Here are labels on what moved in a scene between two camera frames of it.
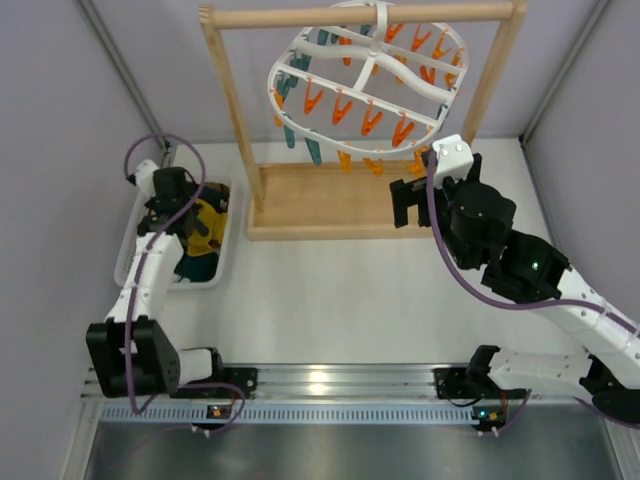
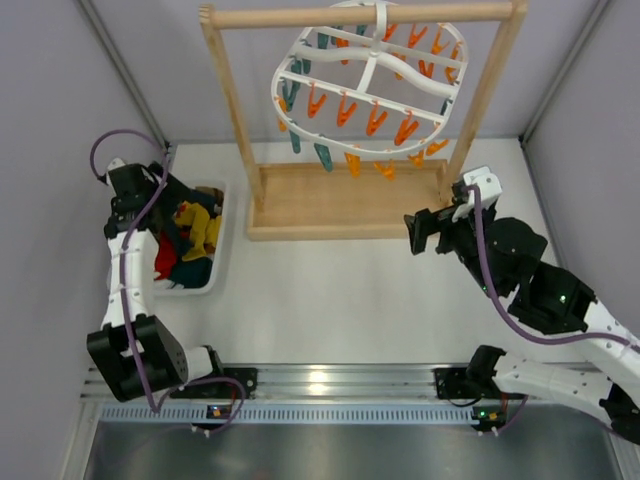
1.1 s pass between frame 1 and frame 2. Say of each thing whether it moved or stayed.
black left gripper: moved
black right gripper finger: moved
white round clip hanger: stayed
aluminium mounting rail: stayed
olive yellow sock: moved
